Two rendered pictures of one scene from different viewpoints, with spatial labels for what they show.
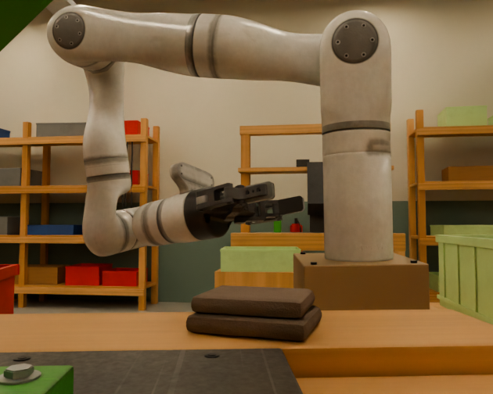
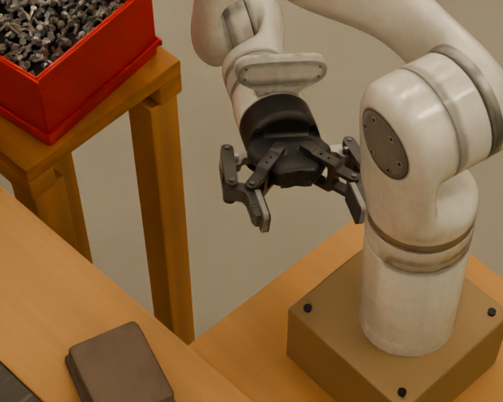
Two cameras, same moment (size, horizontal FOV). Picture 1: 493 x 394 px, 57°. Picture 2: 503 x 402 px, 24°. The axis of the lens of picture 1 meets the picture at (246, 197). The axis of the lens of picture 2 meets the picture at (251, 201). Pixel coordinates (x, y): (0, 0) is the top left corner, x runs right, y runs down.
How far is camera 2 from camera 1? 1.02 m
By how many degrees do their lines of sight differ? 68
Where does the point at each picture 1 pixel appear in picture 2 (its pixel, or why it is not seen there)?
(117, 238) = (219, 61)
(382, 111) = (410, 238)
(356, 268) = (334, 352)
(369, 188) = (383, 293)
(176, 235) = not seen: hidden behind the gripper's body
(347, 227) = (362, 300)
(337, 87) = (365, 170)
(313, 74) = not seen: hidden behind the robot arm
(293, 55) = (386, 33)
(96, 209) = (196, 15)
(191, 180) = (267, 82)
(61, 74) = not seen: outside the picture
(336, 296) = (314, 354)
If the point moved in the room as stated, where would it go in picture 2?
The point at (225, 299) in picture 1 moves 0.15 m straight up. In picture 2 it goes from (79, 372) to (58, 284)
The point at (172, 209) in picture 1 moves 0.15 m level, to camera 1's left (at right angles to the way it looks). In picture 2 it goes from (235, 108) to (140, 32)
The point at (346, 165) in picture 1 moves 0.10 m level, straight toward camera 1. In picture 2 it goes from (366, 251) to (267, 301)
